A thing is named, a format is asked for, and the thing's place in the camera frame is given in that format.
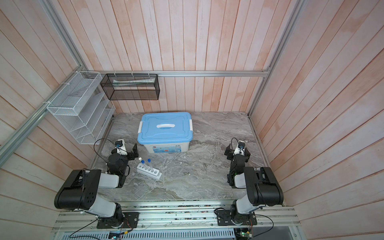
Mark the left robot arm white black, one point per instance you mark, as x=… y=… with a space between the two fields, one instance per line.
x=80 y=190

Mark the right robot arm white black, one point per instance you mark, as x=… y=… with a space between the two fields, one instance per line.
x=261 y=185

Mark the blue capped test tube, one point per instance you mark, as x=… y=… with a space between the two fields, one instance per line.
x=150 y=165
x=144 y=164

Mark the white perforated vent cover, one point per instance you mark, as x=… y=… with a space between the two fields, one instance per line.
x=182 y=234

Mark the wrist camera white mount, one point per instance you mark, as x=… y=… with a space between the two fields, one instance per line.
x=240 y=149
x=120 y=147

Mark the aluminium rail base frame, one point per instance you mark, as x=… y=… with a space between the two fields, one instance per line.
x=169 y=215

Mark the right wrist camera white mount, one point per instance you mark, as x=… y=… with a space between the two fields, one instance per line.
x=240 y=149

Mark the white plastic storage bin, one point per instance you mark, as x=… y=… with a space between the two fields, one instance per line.
x=167 y=148

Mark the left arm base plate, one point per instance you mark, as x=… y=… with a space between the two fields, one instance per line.
x=124 y=220

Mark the black mesh wall basket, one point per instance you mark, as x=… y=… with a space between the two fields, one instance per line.
x=131 y=86

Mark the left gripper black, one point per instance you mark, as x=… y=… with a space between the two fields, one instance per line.
x=130 y=154

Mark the blue plastic bin lid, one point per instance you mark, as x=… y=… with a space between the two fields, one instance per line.
x=165 y=128

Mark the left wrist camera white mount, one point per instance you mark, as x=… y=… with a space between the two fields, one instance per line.
x=120 y=147

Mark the white test tube rack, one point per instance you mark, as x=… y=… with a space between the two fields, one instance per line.
x=155 y=174

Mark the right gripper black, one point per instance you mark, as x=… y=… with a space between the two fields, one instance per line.
x=230 y=152

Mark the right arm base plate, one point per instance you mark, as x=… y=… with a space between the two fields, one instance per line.
x=232 y=218

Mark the white wire mesh shelf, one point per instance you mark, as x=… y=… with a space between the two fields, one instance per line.
x=82 y=110

